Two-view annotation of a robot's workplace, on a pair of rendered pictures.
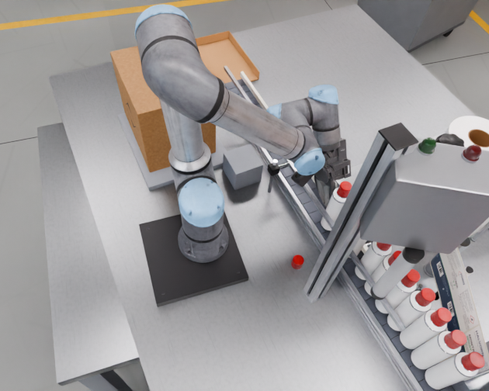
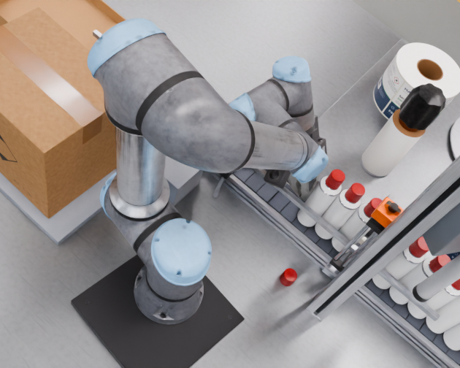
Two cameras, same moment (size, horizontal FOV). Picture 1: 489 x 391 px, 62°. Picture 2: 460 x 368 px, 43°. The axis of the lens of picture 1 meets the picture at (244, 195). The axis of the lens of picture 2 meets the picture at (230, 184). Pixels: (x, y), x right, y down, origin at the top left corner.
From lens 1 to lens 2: 0.46 m
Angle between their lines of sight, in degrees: 22
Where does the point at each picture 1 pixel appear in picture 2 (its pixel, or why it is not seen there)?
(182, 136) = (150, 177)
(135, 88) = (17, 112)
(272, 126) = (286, 144)
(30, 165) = not seen: outside the picture
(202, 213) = (196, 268)
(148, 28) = (135, 65)
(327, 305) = (338, 316)
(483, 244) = not seen: hidden behind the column
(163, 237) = (115, 307)
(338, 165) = not seen: hidden behind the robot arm
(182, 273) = (163, 346)
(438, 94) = (347, 10)
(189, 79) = (224, 131)
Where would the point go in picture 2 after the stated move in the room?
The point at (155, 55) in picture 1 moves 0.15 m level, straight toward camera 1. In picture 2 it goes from (174, 109) to (243, 199)
